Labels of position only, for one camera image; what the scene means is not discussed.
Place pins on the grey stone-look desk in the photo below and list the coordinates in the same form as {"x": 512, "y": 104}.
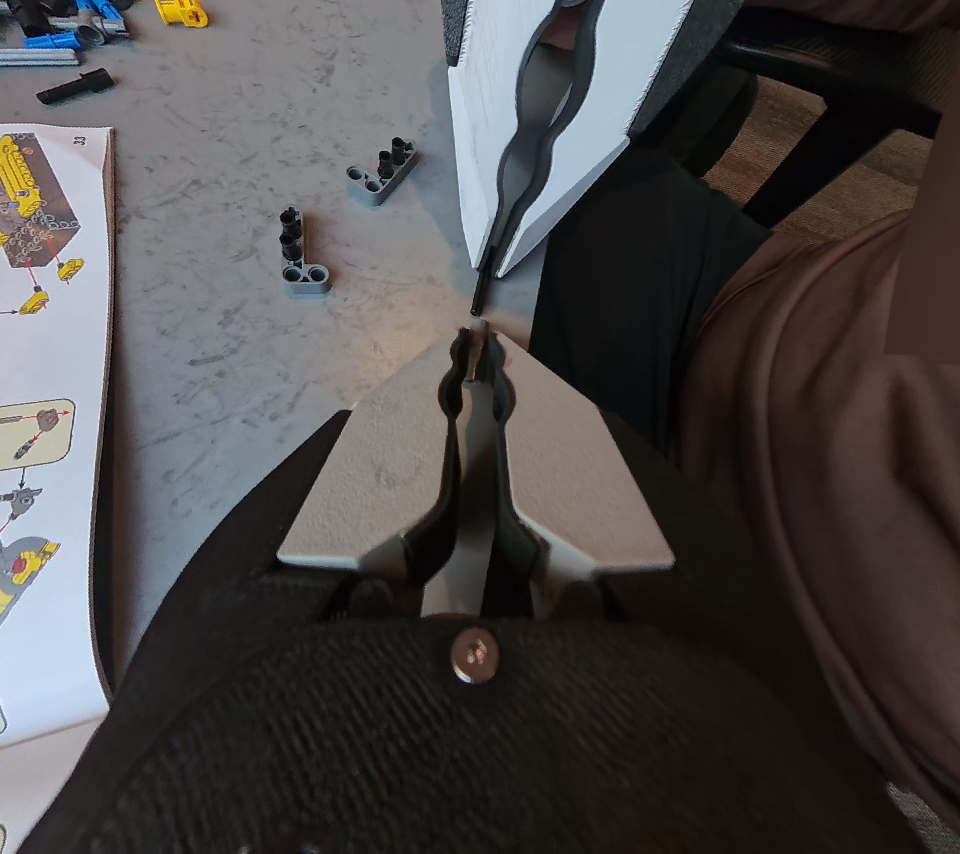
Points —
{"x": 247, "y": 81}

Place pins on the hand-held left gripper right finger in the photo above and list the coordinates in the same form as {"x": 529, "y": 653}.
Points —
{"x": 577, "y": 471}

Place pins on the black axle pin with stop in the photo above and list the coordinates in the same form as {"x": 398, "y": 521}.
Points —
{"x": 71, "y": 88}

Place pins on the open instruction booklet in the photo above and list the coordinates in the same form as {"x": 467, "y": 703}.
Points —
{"x": 52, "y": 359}

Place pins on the black office chair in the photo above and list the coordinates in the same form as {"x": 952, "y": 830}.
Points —
{"x": 810, "y": 73}

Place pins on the grey L-shaped beam with pins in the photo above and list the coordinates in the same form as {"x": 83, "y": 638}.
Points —
{"x": 375, "y": 187}
{"x": 294, "y": 261}

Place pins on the person's black pants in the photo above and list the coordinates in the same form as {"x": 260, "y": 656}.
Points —
{"x": 637, "y": 284}

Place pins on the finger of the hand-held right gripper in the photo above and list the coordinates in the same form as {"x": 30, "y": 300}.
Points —
{"x": 622, "y": 66}
{"x": 495, "y": 43}

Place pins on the dark grey axle connector sleeve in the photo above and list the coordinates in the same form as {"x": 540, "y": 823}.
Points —
{"x": 475, "y": 362}

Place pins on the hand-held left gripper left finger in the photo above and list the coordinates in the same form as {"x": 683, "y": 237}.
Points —
{"x": 382, "y": 471}

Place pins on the yellow connector piece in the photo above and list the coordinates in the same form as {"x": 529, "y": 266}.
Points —
{"x": 180, "y": 10}

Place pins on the black axle rod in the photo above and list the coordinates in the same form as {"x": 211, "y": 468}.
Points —
{"x": 480, "y": 291}

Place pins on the light grey ribbed rod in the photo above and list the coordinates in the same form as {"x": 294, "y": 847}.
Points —
{"x": 37, "y": 56}

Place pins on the person's brown sweater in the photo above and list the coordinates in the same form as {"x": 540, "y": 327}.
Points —
{"x": 787, "y": 494}

